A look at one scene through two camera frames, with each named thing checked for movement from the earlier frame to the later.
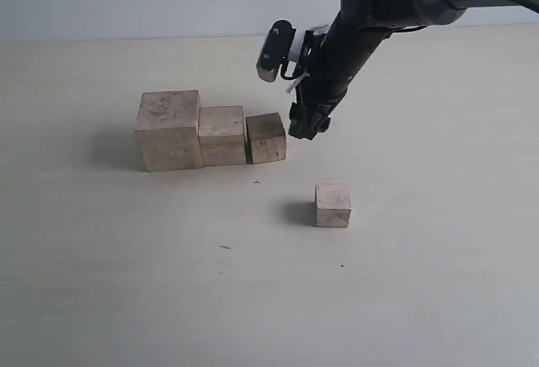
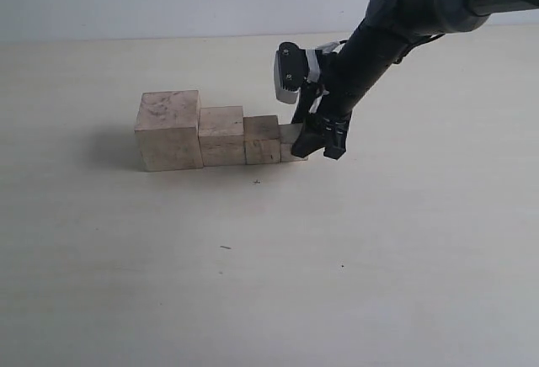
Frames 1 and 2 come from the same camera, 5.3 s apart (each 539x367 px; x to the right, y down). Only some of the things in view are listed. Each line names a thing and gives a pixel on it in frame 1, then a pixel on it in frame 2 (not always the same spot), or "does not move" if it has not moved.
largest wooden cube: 168,130 does not move
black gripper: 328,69 -> 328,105
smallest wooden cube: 333,204 -> 289,134
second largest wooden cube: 221,135 does not move
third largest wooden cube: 265,138 does not move
